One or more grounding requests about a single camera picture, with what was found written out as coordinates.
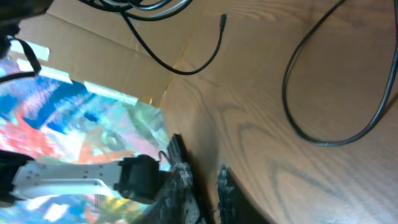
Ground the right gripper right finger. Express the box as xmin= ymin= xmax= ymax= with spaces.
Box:
xmin=217 ymin=164 xmax=273 ymax=224

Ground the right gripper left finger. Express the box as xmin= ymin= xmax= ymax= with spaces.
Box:
xmin=132 ymin=134 xmax=207 ymax=224

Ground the black cable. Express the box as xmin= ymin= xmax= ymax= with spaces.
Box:
xmin=119 ymin=11 xmax=228 ymax=77
xmin=79 ymin=0 xmax=195 ymax=22

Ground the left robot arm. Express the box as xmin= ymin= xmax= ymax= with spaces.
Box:
xmin=1 ymin=151 xmax=171 ymax=207

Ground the colourful painted backdrop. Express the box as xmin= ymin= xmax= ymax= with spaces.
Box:
xmin=1 ymin=41 xmax=169 ymax=223

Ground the cardboard panel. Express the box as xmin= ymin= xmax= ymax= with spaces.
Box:
xmin=15 ymin=0 xmax=206 ymax=108

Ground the left camera cable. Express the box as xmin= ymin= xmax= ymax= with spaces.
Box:
xmin=281 ymin=0 xmax=398 ymax=147

